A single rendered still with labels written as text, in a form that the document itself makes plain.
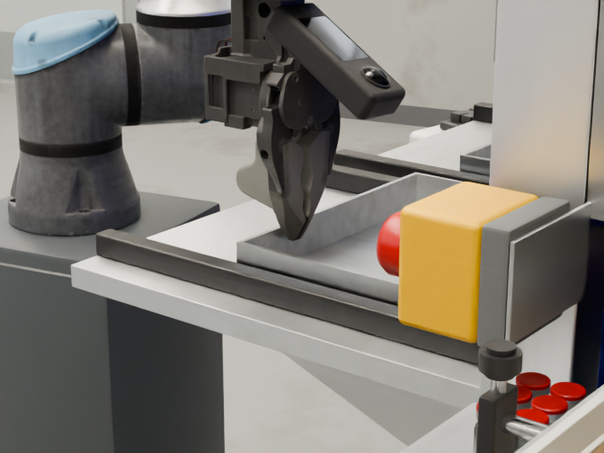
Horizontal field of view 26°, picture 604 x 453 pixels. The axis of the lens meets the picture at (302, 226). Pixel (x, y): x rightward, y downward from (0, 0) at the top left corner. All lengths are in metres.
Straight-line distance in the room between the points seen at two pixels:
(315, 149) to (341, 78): 0.09
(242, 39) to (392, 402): 0.31
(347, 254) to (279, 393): 1.82
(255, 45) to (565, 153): 0.35
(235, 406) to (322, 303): 1.90
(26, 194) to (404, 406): 0.61
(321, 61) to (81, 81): 0.50
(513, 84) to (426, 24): 4.43
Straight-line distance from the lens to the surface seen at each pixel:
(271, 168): 1.02
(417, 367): 0.90
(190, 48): 1.45
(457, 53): 5.19
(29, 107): 1.47
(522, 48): 0.78
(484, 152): 1.34
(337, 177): 1.30
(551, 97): 0.78
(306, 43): 1.00
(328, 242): 1.13
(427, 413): 1.02
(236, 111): 1.05
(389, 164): 1.33
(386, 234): 0.77
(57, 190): 1.46
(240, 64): 1.03
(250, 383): 2.97
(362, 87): 0.98
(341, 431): 2.75
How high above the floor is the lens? 1.25
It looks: 18 degrees down
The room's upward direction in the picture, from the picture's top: straight up
